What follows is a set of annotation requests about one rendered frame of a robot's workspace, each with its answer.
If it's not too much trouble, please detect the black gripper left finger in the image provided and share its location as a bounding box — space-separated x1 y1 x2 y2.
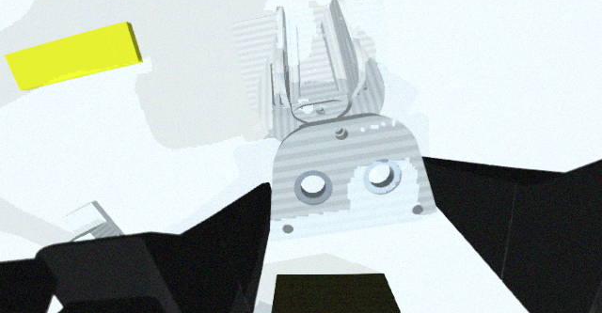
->
35 182 272 313

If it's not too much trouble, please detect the yellow rectangular plate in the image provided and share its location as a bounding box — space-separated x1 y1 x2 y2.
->
5 22 144 90

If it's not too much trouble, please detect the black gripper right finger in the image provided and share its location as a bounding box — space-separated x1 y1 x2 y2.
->
422 156 602 313

